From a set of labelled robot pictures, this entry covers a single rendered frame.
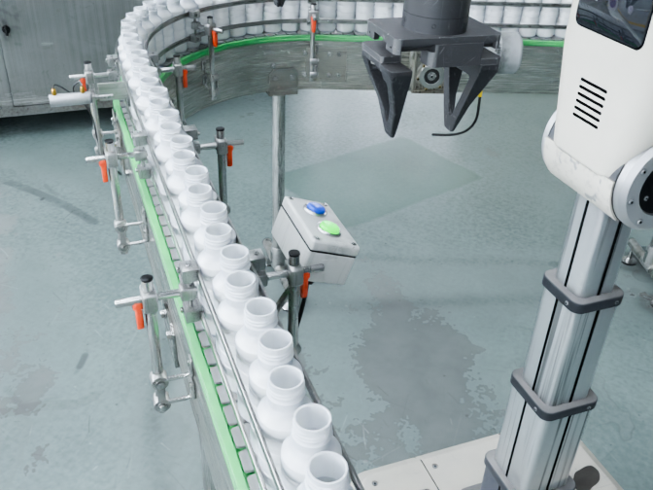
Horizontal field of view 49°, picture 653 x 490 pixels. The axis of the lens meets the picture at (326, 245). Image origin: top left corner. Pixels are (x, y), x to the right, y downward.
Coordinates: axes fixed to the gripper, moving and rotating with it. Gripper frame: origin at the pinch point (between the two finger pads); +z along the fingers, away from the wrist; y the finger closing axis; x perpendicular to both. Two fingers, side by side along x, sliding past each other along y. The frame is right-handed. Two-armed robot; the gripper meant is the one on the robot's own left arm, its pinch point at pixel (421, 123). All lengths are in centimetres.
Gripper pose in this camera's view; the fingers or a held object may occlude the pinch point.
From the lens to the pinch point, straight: 68.7
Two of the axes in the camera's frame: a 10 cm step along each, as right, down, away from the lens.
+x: -3.4, -5.2, 7.8
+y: 9.4, -1.4, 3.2
